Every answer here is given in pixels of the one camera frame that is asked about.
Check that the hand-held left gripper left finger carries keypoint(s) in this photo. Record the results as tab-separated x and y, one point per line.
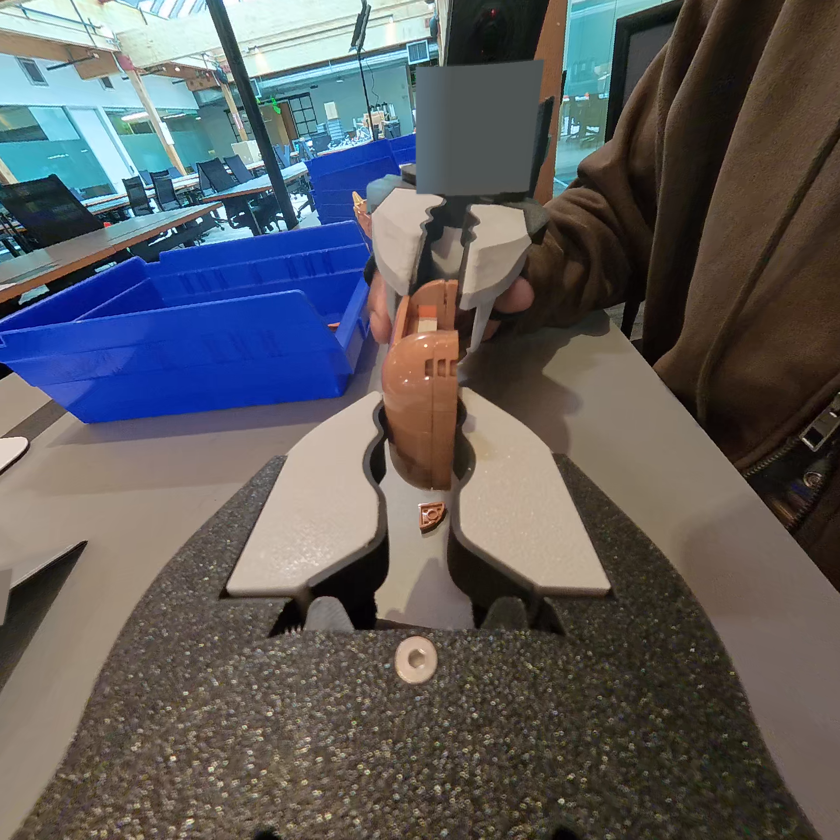
308	518

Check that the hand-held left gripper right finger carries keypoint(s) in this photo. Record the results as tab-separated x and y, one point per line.
525	518

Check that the small brown lego wedge piece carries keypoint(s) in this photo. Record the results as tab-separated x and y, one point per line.
432	517

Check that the row of black office chairs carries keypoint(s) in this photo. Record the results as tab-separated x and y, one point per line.
213	174

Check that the white round disc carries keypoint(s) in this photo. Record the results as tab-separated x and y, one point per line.
10	453

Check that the black light stand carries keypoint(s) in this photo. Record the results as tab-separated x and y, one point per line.
359	26

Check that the person's right forearm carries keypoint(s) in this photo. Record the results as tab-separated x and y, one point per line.
604	249

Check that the wooden post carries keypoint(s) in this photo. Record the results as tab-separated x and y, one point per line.
558	39

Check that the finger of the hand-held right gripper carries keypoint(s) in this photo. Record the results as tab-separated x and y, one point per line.
397	243
495	249

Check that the large blue plastic bin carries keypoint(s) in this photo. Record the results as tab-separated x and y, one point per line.
164	367

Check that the person's right hand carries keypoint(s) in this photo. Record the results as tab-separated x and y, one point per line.
380	308

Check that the brown rounded lego assembly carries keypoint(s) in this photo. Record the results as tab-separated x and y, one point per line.
420	407

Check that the black ceiling pole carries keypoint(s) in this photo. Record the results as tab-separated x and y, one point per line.
256	118

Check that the brown and cream lego figure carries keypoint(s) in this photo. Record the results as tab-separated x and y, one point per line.
362	216

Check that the black desk monitor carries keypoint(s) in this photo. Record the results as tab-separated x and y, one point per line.
39	210

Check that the stacked blue plastic bins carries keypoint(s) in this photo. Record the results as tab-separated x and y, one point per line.
348	177

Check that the black mesh chair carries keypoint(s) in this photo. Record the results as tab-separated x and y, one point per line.
544	144

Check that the wooden office desk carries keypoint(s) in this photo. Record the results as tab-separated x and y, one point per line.
262	180
98	243

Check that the large black monitor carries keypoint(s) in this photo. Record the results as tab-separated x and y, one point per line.
646	65

